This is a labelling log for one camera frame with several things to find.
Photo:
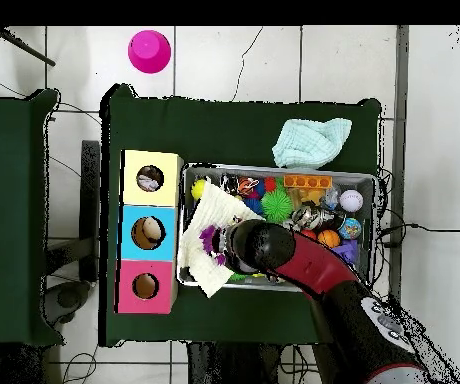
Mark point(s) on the dark green side table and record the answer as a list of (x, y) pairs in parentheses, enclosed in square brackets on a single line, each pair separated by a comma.
[(6, 200)]

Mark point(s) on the light blue muslin cloth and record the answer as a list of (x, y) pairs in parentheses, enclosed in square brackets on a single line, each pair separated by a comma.
[(310, 144)]

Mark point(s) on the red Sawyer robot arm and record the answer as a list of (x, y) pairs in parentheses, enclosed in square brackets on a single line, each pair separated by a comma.
[(318, 268)]

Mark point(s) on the tiger plush toy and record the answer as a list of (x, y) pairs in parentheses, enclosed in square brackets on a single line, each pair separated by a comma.
[(248, 186)]

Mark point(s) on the purple spiky hedgehog toy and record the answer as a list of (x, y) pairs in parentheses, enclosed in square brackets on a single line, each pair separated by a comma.
[(208, 240)]

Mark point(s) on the white baseball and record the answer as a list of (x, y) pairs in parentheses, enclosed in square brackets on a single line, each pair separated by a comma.
[(351, 200)]

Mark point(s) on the wooden box with three holes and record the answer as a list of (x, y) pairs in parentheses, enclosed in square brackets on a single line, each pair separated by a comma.
[(166, 196)]

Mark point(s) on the globe print ball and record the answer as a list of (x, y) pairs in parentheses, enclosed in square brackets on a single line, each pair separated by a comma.
[(350, 228)]

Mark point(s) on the orange basketball toy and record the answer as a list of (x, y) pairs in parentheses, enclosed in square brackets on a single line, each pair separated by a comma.
[(329, 238)]

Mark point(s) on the green spiky ball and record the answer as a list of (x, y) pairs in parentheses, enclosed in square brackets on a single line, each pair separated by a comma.
[(276, 206)]

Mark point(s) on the pink plastic cup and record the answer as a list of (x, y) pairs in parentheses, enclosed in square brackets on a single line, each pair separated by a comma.
[(149, 52)]

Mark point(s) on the cream knitted cloth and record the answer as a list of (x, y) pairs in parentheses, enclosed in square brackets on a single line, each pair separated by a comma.
[(218, 208)]

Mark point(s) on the yellow smiley ball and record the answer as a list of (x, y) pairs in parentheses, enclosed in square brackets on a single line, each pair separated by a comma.
[(198, 189)]

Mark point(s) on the purple foam toy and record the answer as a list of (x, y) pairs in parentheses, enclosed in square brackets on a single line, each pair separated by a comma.
[(348, 250)]

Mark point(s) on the orange plastic tray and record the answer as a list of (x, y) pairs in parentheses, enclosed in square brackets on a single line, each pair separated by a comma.
[(308, 181)]

